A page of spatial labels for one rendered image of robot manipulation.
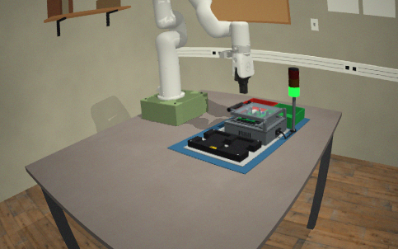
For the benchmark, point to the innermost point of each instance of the green bin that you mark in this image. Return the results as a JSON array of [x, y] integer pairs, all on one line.
[[300, 112]]

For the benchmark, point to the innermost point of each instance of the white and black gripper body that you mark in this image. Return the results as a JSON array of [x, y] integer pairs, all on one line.
[[244, 64]]

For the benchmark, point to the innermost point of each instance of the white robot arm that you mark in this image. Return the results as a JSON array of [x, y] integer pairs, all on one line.
[[167, 42]]

